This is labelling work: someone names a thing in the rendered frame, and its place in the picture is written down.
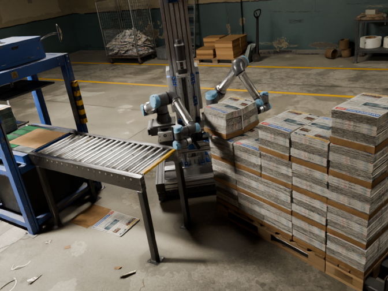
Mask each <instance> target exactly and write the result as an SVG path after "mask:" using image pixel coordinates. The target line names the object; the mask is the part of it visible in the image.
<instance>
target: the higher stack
mask: <svg viewBox="0 0 388 291"><path fill-rule="evenodd" d="M330 136H332V137H336V138H339V139H343V140H347V141H352V142H354V143H359V144H363V145H366V146H371V147H376V146H378V145H379V144H380V143H382V142H384V141H385V140H386V139H388V96H386V95H378V94H369V93H362V94H360V95H357V96H355V97H354V98H352V99H351V100H348V99H347V100H346V102H344V103H341V104H340V105H338V106H336V107H334V108H332V109H331V135H330ZM329 151H330V152H329V157H330V158H329V160H330V167H329V168H330V169H331V170H334V171H337V172H340V173H343V174H346V175H349V176H352V177H355V178H358V179H361V180H364V181H367V182H371V185H372V182H374V181H375V180H376V179H377V178H379V177H380V176H381V175H382V174H383V173H385V172H386V171H388V145H387V146H385V147H383V148H382V149H381V150H379V151H378V152H377V153H375V154H371V153H369V152H364V151H360V150H356V149H353V148H349V147H345V146H342V145H338V144H334V143H330V150H329ZM328 180H329V181H328V182H329V190H328V199H329V200H331V201H334V202H336V203H339V204H341V205H344V206H347V207H349V208H352V209H354V210H357V211H360V212H362V213H364V214H367V215H370V214H371V213H372V212H373V211H374V210H375V209H376V208H378V207H379V206H380V205H381V204H382V203H384V201H385V200H386V199H387V198H388V176H387V177H386V178H384V179H383V180H382V181H381V182H379V183H378V184H377V185H375V186H374V187H373V188H372V189H369V188H366V187H364V186H361V185H357V184H354V183H352V182H349V181H346V180H343V179H340V178H337V177H334V176H331V175H329V177H328ZM327 209H328V210H327V212H328V213H327V220H328V222H327V223H328V225H327V227H328V228H331V229H333V230H335V231H336V232H339V233H341V234H343V235H345V236H348V237H350V238H352V239H354V240H356V241H359V242H361V243H363V244H365V245H367V244H368V243H369V242H370V241H371V240H372V239H373V238H374V237H375V236H376V235H377V234H378V233H379V232H381V230H382V229H383V228H384V227H386V226H387V225H388V203H387V204H386V205H385V206H384V207H383V208H382V209H381V210H380V211H378V212H377V213H376V214H375V215H374V216H373V217H372V218H371V219H370V220H369V221H367V220H365V219H363V218H360V217H357V216H355V215H352V214H350V213H348V212H345V211H342V210H340V209H338V208H335V207H333V206H330V205H328V208H327ZM387 248H388V229H387V230H386V231H385V232H384V233H383V234H382V235H381V236H380V237H379V238H378V239H377V240H376V241H375V242H373V243H372V244H371V245H370V246H369V247H368V248H367V249H366V250H365V249H362V248H360V247H358V246H356V245H354V244H352V243H349V242H347V241H345V240H343V239H341V238H339V237H337V236H334V235H332V234H330V233H327V246H326V253H327V254H328V255H330V256H332V257H334V258H336V259H338V260H340V261H342V262H344V263H346V264H348V265H350V266H352V267H354V268H356V269H358V270H360V271H362V272H363V273H364V272H365V271H366V270H367V269H368V268H369V266H370V265H372V264H373V262H374V261H376V260H377V259H378V257H379V256H380V255H381V254H382V253H384V251H385V250H386V249H387ZM384 258H386V259H388V252H387V253H386V254H385V255H384V256H383V257H382V258H381V260H380V261H379V262H377V264H376V265H374V266H373V268H372V269H371V270H370V271H369V272H368V273H367V274H366V275H365V276H364V277H362V276H360V275H358V274H356V273H354V272H353V271H350V270H348V269H347V268H344V267H342V266H340V265H339V264H337V263H335V262H333V261H331V260H329V259H327V258H326V271H325V273H326V274H328V275H330V276H331V277H333V278H335V279H337V280H339V281H341V282H342V283H344V284H346V285H348V286H350V287H351V288H353V289H355V290H357V291H364V284H365V278H366V277H367V276H368V275H369V276H371V277H373V278H375V279H376V278H377V277H378V276H379V275H380V265H381V261H382V260H383V259H384Z"/></svg>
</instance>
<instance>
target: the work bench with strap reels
mask: <svg viewBox="0 0 388 291"><path fill-rule="evenodd" d="M361 16H365V17H361ZM382 16H383V13H382V12H378V14H365V13H362V14H360V15H359V16H357V17H356V18H355V21H356V39H355V60H354V63H353V64H357V63H358V62H357V53H360V55H359V57H363V53H388V36H386V37H384V41H383V44H381V42H382V37H381V36H364V26H365V23H376V22H385V18H384V17H382ZM359 23H362V26H361V38H360V46H359V47H358V42H359Z"/></svg>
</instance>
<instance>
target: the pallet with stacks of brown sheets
mask: <svg viewBox="0 0 388 291"><path fill-rule="evenodd" d="M203 41H204V47H201V48H198V49H196V56H197V57H196V58H194V62H197V64H206V65H231V64H232V62H233V61H234V60H235V59H237V58H238V57H240V56H245V53H246V50H247V47H248V44H247V34H243V35H228V36H226V35H210V36H207V37H205V38H203ZM205 59H211V60H212V63H210V62H201V61H203V60H205ZM220 59H222V60H232V62H231V63H219V60H220Z"/></svg>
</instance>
